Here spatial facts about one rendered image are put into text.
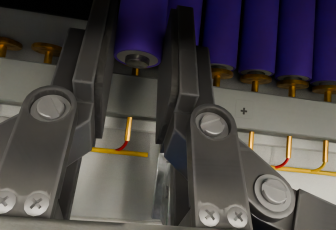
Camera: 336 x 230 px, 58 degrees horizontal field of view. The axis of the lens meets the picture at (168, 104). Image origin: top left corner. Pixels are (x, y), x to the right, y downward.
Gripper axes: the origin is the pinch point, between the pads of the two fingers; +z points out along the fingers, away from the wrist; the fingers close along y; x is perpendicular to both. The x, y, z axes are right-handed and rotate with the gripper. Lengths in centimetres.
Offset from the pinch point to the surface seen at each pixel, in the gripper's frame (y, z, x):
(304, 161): 9.8, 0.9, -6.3
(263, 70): 6.3, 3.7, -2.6
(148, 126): 1.0, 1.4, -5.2
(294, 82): 7.9, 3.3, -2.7
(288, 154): 8.1, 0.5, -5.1
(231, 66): 4.7, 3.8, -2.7
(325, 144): 10.2, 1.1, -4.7
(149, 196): 1.4, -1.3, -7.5
